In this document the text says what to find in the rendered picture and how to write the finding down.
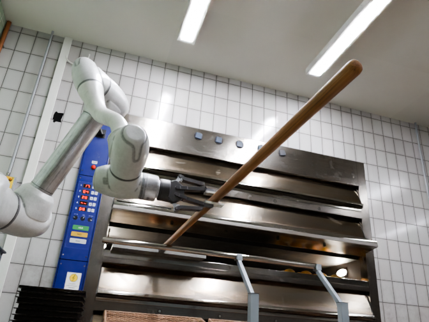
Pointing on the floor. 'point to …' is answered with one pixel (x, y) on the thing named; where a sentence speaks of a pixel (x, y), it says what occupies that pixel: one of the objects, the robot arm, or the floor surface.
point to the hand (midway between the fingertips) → (214, 199)
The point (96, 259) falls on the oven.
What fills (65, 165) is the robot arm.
